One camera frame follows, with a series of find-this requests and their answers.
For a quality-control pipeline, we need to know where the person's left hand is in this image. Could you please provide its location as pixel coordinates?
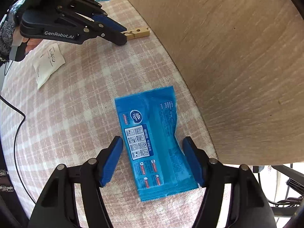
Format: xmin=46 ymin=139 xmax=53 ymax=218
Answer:
xmin=25 ymin=38 xmax=45 ymax=54

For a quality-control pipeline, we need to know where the pink plaid tablecloth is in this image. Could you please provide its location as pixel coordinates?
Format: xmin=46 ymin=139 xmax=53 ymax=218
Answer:
xmin=0 ymin=0 xmax=238 ymax=228

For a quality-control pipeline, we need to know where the wooden clothespin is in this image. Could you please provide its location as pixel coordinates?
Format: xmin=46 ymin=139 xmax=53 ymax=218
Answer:
xmin=121 ymin=28 xmax=150 ymax=40

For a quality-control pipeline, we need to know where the blue wet wipes packet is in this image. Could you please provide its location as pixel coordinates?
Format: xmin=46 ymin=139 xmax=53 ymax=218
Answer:
xmin=114 ymin=85 xmax=205 ymax=202

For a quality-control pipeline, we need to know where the large wooden board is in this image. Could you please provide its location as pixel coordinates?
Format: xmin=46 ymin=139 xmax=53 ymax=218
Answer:
xmin=116 ymin=0 xmax=304 ymax=166

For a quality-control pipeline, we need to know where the dark printed clothing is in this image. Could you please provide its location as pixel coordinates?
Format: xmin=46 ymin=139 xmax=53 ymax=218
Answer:
xmin=0 ymin=147 xmax=29 ymax=228

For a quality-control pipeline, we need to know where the white paper packet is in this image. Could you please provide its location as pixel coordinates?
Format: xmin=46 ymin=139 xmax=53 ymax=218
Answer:
xmin=33 ymin=43 xmax=66 ymax=90

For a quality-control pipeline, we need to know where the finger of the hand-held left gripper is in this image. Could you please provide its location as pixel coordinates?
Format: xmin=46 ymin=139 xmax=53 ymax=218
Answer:
xmin=64 ymin=0 xmax=126 ymax=32
xmin=57 ymin=8 xmax=128 ymax=45

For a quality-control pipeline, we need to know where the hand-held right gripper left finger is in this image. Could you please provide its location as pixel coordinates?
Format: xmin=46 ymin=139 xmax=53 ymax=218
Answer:
xmin=28 ymin=136 xmax=123 ymax=228

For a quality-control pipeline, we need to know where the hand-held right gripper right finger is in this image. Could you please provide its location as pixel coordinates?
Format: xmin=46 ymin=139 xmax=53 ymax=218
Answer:
xmin=182 ymin=136 xmax=277 ymax=228

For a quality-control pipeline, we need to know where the black metal stand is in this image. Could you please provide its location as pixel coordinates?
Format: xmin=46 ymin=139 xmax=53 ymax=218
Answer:
xmin=271 ymin=164 xmax=304 ymax=183

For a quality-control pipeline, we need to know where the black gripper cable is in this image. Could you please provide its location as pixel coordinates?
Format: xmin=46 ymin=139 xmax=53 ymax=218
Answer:
xmin=0 ymin=95 xmax=36 ymax=205

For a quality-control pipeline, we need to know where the person's left forearm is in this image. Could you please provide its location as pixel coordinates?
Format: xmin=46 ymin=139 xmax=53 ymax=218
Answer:
xmin=0 ymin=20 xmax=16 ymax=64

